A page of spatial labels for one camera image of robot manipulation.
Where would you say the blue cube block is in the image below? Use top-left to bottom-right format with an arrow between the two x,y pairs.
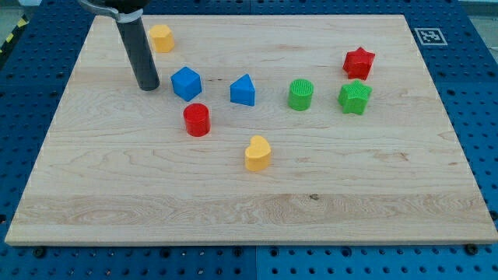
170,67 -> 202,101

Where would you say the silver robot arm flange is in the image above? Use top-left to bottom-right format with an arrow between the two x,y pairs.
77,0 -> 151,23

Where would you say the yellow heart block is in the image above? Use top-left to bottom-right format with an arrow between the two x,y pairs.
244,135 -> 272,171

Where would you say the light wooden board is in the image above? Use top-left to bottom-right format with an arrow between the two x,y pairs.
5,15 -> 497,247

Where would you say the blue triangular prism block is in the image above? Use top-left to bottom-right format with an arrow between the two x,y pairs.
230,74 -> 256,107

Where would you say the red cylinder block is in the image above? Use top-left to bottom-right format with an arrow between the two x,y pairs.
183,103 -> 211,137

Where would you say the green cylinder block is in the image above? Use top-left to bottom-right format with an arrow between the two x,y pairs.
287,79 -> 314,111

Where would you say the green star block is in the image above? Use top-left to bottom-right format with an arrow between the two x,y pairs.
338,80 -> 373,115

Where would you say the yellow hexagon block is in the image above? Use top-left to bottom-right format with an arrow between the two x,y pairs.
149,25 -> 175,53

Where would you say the red star block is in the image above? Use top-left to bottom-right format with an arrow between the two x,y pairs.
342,47 -> 376,80

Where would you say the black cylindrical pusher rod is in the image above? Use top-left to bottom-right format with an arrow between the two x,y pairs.
117,17 -> 160,91

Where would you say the white fiducial marker tag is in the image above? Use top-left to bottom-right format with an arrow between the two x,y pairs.
414,27 -> 447,46

